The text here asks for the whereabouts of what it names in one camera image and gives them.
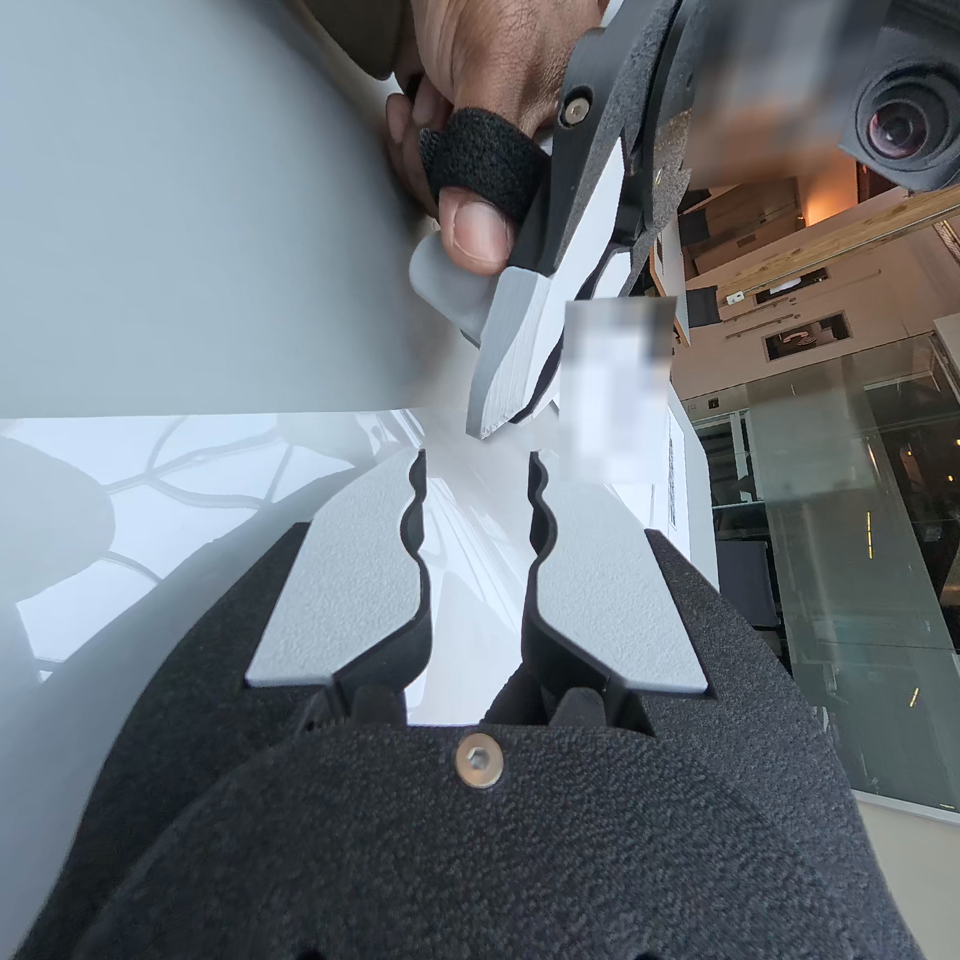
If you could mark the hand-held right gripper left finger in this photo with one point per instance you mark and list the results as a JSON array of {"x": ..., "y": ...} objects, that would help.
[{"x": 337, "y": 592}]

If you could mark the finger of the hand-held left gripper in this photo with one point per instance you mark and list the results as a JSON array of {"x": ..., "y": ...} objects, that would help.
[
  {"x": 619, "y": 271},
  {"x": 585, "y": 255}
]

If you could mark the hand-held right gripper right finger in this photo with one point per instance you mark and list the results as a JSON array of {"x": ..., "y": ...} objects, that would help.
[{"x": 615, "y": 600}]

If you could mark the white glossy desk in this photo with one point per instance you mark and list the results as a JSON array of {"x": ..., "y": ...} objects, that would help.
[{"x": 240, "y": 540}]

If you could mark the person's left hand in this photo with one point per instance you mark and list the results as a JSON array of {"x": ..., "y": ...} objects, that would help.
[{"x": 495, "y": 52}]

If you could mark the white wood-edged table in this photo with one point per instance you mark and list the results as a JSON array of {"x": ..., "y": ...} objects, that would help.
[{"x": 669, "y": 277}]

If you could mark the black box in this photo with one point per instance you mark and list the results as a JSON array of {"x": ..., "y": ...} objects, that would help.
[{"x": 703, "y": 307}]

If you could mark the dark rectangular screen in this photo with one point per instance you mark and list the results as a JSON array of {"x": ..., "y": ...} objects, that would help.
[{"x": 746, "y": 585}]

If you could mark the grey framed glass door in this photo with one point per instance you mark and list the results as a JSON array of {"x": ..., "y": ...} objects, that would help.
[{"x": 724, "y": 457}]

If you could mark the glass partition panel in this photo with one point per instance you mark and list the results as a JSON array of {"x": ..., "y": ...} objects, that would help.
[{"x": 847, "y": 540}]

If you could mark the wooden wall cabinet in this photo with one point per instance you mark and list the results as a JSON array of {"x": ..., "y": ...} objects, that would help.
[{"x": 862, "y": 330}]

